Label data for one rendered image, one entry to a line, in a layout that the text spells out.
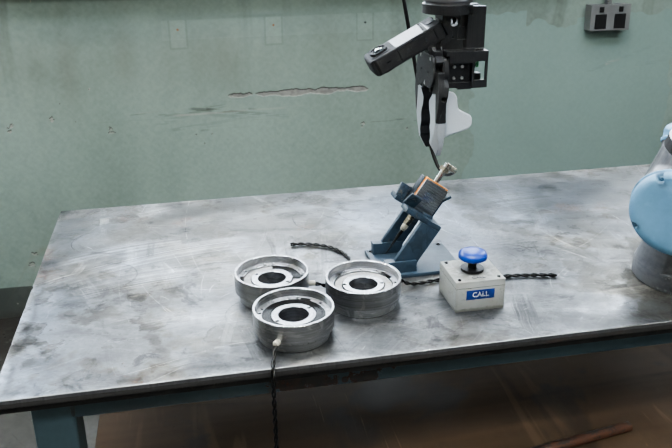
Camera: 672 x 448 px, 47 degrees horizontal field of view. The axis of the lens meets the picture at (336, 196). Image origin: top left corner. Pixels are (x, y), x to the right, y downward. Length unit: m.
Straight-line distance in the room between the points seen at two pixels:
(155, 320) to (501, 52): 1.96
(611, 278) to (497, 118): 1.69
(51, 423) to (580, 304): 0.70
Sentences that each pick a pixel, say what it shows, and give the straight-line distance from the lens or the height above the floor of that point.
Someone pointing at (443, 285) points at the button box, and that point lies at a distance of 1.11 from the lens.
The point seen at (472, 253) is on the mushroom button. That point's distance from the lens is 1.07.
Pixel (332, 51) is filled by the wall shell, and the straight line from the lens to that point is 2.62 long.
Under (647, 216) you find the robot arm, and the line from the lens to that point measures 1.02.
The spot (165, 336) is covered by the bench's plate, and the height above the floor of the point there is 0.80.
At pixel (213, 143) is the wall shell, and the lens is 2.65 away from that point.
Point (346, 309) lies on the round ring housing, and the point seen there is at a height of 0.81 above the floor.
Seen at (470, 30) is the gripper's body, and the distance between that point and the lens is 1.12.
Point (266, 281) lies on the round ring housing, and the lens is 1.13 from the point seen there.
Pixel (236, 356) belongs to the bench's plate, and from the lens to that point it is 0.99.
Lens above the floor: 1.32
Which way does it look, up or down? 21 degrees down
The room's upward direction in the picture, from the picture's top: 1 degrees counter-clockwise
